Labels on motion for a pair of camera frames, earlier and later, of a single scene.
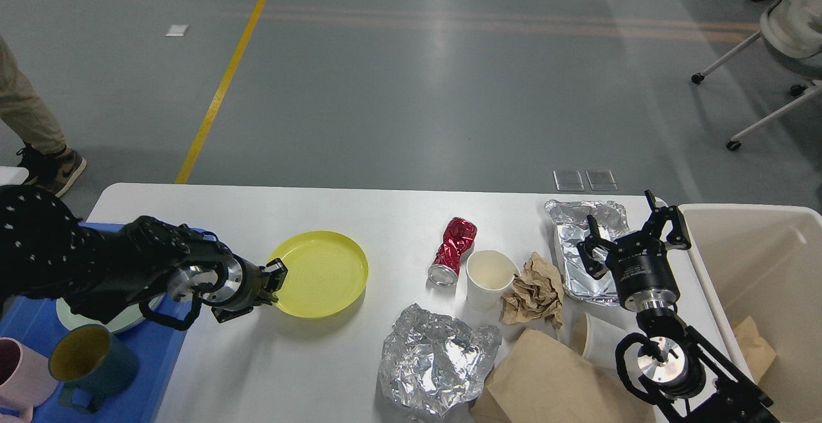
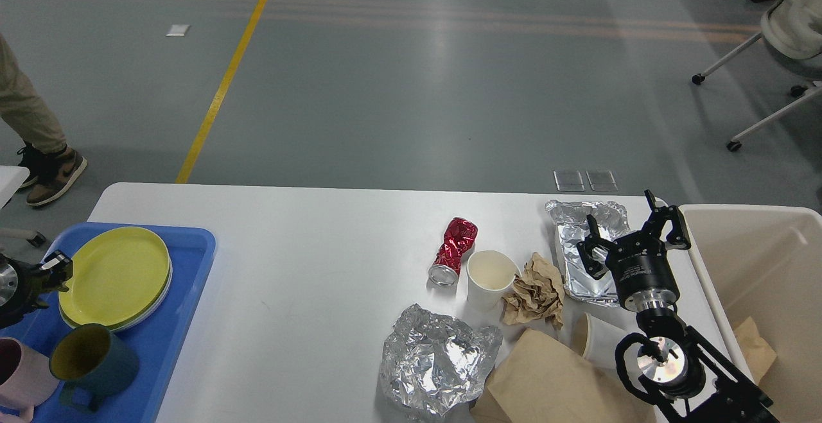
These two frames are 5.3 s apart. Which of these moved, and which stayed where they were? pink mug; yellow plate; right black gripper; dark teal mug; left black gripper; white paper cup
Moved: left black gripper; yellow plate
Stayed: white paper cup; pink mug; right black gripper; dark teal mug
